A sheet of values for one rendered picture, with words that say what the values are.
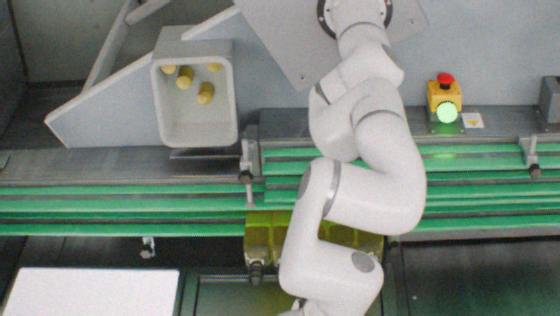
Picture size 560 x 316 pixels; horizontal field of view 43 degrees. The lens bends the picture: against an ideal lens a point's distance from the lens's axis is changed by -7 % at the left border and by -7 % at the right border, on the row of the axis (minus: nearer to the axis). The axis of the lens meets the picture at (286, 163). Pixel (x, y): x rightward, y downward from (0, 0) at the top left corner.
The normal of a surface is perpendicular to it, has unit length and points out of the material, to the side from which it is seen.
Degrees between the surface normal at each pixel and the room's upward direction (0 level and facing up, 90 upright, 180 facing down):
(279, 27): 2
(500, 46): 0
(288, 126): 90
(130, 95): 0
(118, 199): 90
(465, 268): 89
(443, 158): 90
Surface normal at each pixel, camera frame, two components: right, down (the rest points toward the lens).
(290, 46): 0.02, 0.59
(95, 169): -0.04, -0.80
